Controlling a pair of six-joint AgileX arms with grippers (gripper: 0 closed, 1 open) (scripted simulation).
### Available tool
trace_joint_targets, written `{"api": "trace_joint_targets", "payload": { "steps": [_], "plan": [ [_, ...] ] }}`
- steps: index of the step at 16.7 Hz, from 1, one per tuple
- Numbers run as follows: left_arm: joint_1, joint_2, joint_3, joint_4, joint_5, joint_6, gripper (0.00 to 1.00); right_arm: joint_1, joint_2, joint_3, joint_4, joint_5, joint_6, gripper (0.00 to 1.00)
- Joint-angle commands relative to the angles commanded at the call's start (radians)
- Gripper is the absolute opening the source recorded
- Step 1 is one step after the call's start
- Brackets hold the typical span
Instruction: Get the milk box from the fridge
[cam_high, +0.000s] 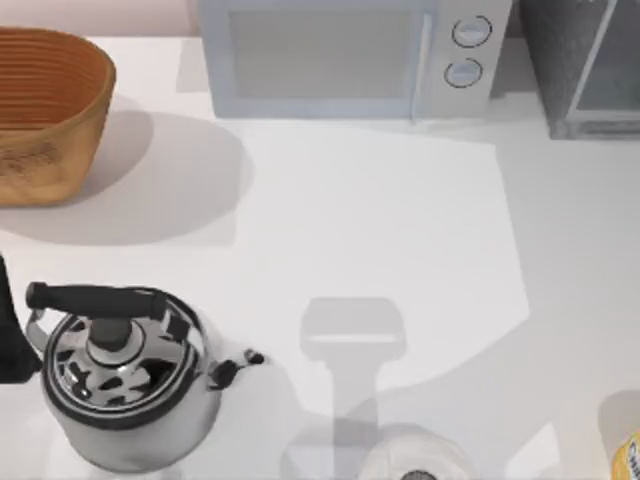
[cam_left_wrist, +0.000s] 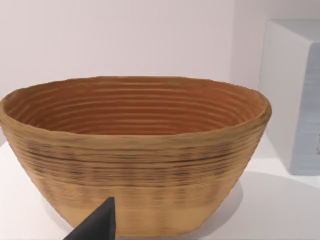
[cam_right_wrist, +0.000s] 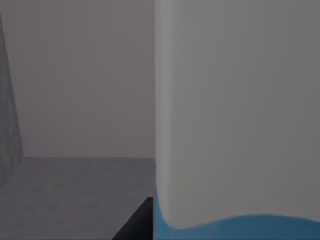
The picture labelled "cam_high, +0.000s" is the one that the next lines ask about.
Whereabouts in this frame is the pale microwave oven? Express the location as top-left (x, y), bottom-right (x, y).
top-left (195, 0), bottom-right (515, 123)

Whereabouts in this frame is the round microwave knob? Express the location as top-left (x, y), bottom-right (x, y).
top-left (443, 56), bottom-right (485, 90)
top-left (450, 13), bottom-right (494, 50)

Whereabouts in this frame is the white round container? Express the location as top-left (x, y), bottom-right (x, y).
top-left (357, 429), bottom-right (474, 480)

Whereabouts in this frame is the brown wicker basket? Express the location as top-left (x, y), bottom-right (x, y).
top-left (0, 27), bottom-right (117, 208)

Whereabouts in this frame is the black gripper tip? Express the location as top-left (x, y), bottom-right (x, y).
top-left (0, 255), bottom-right (44, 385)

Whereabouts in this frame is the yellow and white bottle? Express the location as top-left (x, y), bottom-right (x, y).
top-left (597, 390), bottom-right (640, 480)

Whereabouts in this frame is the microwave door handle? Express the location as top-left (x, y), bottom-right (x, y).
top-left (410, 12), bottom-right (434, 123)

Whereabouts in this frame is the silver kettle with black handle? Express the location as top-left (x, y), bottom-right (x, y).
top-left (24, 281), bottom-right (266, 474)

